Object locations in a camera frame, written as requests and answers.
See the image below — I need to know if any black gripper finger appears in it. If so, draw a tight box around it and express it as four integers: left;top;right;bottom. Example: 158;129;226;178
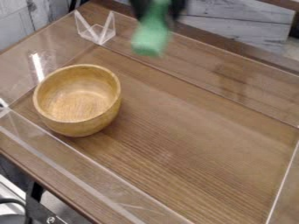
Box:
128;0;151;20
169;0;189;20

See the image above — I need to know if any green rectangular block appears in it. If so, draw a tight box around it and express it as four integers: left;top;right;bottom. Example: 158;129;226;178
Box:
131;0;170;57

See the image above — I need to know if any brown wooden bowl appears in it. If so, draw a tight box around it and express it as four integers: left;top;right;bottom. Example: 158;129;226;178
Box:
32;64;122;137

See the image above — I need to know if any black cable under table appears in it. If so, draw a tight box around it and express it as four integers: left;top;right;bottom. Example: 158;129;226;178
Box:
0;197;34;224

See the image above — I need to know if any black table leg bracket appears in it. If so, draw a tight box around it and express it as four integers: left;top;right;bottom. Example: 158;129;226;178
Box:
24;181;68;224

